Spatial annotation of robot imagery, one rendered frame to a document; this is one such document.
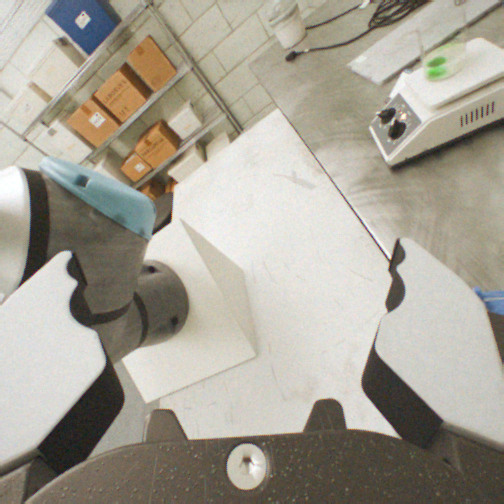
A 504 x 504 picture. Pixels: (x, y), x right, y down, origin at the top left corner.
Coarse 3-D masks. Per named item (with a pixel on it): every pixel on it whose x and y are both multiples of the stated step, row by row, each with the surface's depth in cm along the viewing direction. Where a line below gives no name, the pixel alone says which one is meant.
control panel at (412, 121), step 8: (400, 96) 48; (392, 104) 50; (400, 104) 48; (408, 104) 46; (400, 112) 47; (408, 112) 45; (376, 120) 53; (400, 120) 47; (408, 120) 45; (416, 120) 43; (376, 128) 52; (384, 128) 50; (408, 128) 44; (376, 136) 51; (384, 136) 49; (384, 144) 49; (392, 144) 47
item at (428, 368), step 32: (416, 256) 9; (416, 288) 8; (448, 288) 8; (384, 320) 7; (416, 320) 7; (448, 320) 7; (480, 320) 7; (384, 352) 6; (416, 352) 6; (448, 352) 6; (480, 352) 6; (384, 384) 6; (416, 384) 5; (448, 384) 5; (480, 384) 5; (384, 416) 6; (416, 416) 5; (448, 416) 5; (480, 416) 5
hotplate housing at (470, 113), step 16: (496, 80) 38; (416, 96) 45; (464, 96) 39; (480, 96) 38; (496, 96) 38; (416, 112) 44; (432, 112) 41; (448, 112) 40; (464, 112) 40; (480, 112) 40; (496, 112) 40; (416, 128) 43; (432, 128) 42; (448, 128) 42; (464, 128) 42; (480, 128) 42; (400, 144) 45; (416, 144) 44; (432, 144) 44; (400, 160) 47
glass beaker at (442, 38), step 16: (464, 0) 36; (432, 16) 39; (448, 16) 38; (464, 16) 35; (416, 32) 38; (432, 32) 36; (448, 32) 36; (464, 32) 37; (432, 48) 38; (448, 48) 37; (464, 48) 38; (432, 64) 40; (448, 64) 39; (464, 64) 39; (432, 80) 42
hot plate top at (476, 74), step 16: (480, 48) 40; (496, 48) 38; (480, 64) 39; (496, 64) 37; (416, 80) 45; (448, 80) 41; (464, 80) 39; (480, 80) 37; (432, 96) 41; (448, 96) 39
